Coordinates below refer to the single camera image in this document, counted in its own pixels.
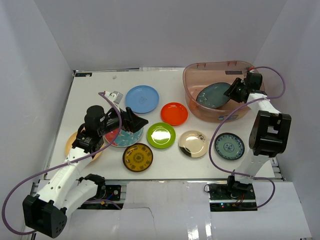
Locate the yellow brown patterned plate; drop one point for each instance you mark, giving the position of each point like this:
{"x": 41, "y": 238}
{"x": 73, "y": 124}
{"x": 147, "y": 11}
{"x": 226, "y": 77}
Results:
{"x": 137, "y": 157}

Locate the translucent pink plastic bin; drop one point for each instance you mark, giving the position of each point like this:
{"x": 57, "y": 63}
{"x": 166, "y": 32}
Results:
{"x": 198, "y": 76}

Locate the lime green plate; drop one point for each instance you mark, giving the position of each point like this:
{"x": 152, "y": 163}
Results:
{"x": 161, "y": 135}

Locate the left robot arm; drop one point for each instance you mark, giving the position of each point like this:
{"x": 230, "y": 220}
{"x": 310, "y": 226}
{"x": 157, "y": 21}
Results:
{"x": 47, "y": 212}

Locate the red teal floral plate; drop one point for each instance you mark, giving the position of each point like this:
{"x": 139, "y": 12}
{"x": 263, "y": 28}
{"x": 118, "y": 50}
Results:
{"x": 124, "y": 138}

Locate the orange plate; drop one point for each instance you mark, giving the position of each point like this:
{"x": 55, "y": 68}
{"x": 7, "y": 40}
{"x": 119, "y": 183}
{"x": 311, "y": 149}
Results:
{"x": 174, "y": 113}

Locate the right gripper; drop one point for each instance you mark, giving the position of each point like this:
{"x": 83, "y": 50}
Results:
{"x": 231, "y": 91}

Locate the dark teal glazed plate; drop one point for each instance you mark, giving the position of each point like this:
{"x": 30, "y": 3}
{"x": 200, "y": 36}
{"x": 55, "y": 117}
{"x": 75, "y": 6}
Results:
{"x": 212, "y": 96}

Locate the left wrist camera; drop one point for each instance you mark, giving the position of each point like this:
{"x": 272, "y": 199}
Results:
{"x": 115, "y": 97}

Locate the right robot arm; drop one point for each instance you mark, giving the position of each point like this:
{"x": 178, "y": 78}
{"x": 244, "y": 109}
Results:
{"x": 269, "y": 134}

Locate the small black label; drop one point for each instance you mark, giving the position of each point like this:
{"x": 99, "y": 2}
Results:
{"x": 83, "y": 74}

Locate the blue white porcelain plate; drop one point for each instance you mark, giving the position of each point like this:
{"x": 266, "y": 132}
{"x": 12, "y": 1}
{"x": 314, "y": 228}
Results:
{"x": 229, "y": 146}

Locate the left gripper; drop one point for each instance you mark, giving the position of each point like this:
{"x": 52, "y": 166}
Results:
{"x": 127, "y": 119}

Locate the cream brown glossy plate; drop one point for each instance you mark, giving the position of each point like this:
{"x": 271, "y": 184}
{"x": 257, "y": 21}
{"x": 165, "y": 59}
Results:
{"x": 193, "y": 144}

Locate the light blue plate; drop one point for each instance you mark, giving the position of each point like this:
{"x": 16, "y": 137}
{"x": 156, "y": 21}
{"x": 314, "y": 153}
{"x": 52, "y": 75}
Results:
{"x": 142, "y": 99}

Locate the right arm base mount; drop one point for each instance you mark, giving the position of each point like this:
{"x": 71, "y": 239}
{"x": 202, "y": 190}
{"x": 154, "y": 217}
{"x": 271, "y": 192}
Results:
{"x": 223, "y": 200}

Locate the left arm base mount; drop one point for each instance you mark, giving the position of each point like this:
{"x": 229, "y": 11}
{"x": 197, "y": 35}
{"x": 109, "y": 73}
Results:
{"x": 108, "y": 198}

